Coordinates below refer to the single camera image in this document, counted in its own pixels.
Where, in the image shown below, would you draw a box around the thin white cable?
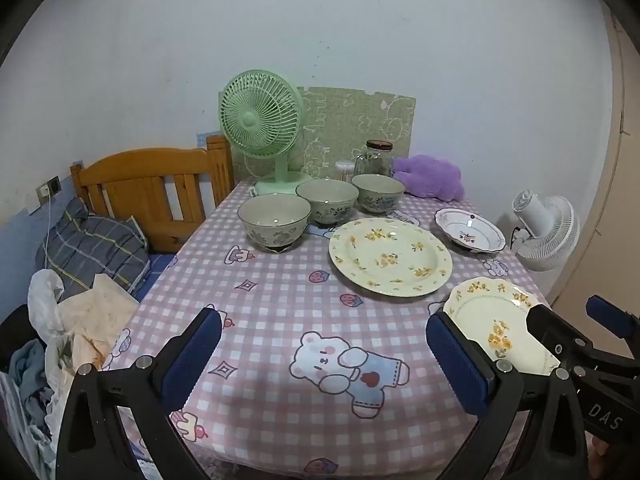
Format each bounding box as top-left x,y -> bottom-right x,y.
42,195 -> 55,271

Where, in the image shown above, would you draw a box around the wooden bed headboard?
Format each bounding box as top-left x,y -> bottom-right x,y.
70,135 -> 236,253

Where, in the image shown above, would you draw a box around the wall socket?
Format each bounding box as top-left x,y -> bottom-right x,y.
37,175 -> 62,201

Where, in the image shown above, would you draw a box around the blue floral ceramic bowl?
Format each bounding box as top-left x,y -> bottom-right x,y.
237,193 -> 312,253
295,178 -> 360,225
351,174 -> 406,213

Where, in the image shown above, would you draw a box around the dark cloth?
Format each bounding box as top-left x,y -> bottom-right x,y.
0,305 -> 43,376

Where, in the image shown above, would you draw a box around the white scalloped red flower plate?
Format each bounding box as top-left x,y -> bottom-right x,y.
434,207 -> 506,254

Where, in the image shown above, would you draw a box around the green patterned board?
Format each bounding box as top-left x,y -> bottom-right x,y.
297,86 -> 417,179

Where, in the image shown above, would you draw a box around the glass jar with dark lid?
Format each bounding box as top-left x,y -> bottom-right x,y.
354,140 -> 394,178

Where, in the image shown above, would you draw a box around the beige door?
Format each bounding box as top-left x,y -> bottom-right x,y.
545,5 -> 640,311

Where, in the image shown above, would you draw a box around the green desk fan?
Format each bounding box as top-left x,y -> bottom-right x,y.
218,67 -> 315,197

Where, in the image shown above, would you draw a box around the large round yellow floral plate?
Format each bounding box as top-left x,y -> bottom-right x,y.
328,217 -> 453,297

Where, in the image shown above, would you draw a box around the grey plaid pillow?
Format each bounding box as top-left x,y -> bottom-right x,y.
36,197 -> 151,301

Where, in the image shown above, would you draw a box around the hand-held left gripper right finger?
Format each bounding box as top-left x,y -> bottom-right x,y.
425,311 -> 591,480

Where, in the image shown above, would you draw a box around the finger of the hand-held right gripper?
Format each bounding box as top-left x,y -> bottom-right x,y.
586,295 -> 640,356
527,304 -> 596,368

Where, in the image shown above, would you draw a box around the pink checked cartoon tablecloth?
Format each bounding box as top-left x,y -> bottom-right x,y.
100,177 -> 551,480

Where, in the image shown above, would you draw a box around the purple plush toy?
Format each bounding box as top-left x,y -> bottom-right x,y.
391,155 -> 466,200

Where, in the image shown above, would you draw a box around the cream crumpled cloth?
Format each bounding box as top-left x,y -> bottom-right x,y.
57,274 -> 141,376

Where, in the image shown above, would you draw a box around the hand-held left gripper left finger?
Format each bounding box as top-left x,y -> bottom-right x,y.
52,306 -> 223,480

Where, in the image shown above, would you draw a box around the blue crumpled clothes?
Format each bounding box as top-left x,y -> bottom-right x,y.
9,340 -> 56,411

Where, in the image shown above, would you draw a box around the small scalloped yellow floral plate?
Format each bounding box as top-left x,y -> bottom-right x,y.
442,276 -> 562,376

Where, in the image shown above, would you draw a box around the white fan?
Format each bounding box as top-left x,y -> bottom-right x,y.
510,189 -> 581,272

